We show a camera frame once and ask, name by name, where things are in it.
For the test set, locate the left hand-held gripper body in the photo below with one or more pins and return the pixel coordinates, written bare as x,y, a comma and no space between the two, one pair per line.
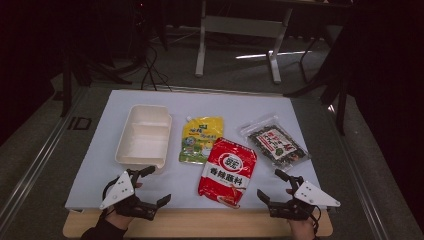
121,190

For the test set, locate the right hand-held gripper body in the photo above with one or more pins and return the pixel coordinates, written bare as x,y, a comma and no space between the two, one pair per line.
315,195

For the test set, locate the clear seaweed flakes bag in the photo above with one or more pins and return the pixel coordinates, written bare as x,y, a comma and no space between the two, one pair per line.
276,143

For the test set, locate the white two-compartment food container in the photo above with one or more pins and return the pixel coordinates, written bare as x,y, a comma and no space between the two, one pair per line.
144,136

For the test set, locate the red seasoning packet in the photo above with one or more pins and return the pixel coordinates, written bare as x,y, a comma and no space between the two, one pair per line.
228,173

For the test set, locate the person's left hand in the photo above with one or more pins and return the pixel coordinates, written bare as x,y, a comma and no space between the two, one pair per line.
119,221

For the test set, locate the person's right hand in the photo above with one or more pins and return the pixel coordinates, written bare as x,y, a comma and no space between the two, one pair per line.
302,230

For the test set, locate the wooden table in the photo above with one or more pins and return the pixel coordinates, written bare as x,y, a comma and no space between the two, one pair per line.
200,223

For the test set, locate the yellow sauce pouch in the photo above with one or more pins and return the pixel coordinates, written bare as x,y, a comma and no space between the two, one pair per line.
200,138

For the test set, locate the white table mat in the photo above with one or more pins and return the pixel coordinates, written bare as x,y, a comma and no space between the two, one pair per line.
206,103

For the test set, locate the black metal stand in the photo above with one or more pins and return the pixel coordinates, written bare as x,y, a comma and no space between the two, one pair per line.
68,80
336,90

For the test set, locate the metal floor rail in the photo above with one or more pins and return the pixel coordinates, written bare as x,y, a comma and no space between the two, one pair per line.
33,163

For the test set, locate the white metal table frame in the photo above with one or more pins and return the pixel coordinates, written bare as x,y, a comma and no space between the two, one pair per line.
243,26

